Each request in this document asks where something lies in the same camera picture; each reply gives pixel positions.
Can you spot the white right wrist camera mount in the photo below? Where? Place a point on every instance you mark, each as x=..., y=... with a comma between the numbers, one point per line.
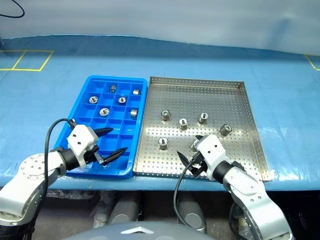
x=212, y=150

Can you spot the grey rounded cylinder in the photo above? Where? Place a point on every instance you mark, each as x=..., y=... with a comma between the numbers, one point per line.
x=125, y=210
x=191, y=212

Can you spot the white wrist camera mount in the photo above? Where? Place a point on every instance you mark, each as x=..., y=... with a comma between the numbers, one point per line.
x=212, y=150
x=80, y=140

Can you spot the metal nut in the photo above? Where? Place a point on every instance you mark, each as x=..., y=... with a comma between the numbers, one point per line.
x=93, y=99
x=113, y=88
x=122, y=100
x=136, y=91
x=103, y=111
x=183, y=123

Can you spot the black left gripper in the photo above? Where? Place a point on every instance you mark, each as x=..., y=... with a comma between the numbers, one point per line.
x=90, y=156

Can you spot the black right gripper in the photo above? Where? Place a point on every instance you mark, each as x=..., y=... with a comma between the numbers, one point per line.
x=200, y=166

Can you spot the blue plastic table cover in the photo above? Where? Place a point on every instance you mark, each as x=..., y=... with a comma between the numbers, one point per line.
x=175, y=62

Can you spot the metal nut in blue tray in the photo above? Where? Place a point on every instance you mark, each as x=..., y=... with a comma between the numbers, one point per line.
x=122, y=100
x=113, y=88
x=103, y=111
x=93, y=99
x=136, y=91

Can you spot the blue compartment tray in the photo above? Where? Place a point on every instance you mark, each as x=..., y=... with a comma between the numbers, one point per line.
x=117, y=140

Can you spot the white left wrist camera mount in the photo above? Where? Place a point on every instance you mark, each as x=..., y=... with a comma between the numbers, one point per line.
x=80, y=140

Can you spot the perforated metal tray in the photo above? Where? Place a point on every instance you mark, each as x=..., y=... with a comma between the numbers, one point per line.
x=200, y=100

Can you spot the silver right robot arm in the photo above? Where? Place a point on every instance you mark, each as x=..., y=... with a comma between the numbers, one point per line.
x=252, y=197

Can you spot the grey robot torso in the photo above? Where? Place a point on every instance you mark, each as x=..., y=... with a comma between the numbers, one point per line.
x=112, y=232

